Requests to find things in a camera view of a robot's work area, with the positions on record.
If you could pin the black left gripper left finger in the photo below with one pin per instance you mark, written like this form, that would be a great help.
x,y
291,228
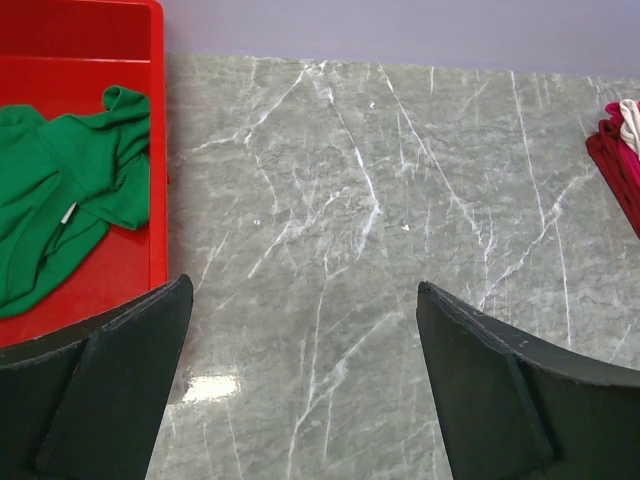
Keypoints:
x,y
87,401

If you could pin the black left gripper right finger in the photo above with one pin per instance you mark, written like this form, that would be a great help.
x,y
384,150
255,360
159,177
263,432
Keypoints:
x,y
511,405

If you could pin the green t shirt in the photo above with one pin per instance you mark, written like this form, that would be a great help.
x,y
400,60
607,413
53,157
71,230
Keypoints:
x,y
64,183

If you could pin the magenta folded shirt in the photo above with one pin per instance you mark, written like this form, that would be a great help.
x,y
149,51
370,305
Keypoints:
x,y
629,158

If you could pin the dark red folded shirt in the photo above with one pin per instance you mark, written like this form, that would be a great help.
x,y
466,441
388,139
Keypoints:
x,y
604,149

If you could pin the white folded shirt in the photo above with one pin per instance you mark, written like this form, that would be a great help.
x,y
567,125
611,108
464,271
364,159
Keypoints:
x,y
630,128

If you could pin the red plastic bin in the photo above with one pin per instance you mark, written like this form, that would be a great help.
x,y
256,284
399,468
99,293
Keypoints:
x,y
59,57

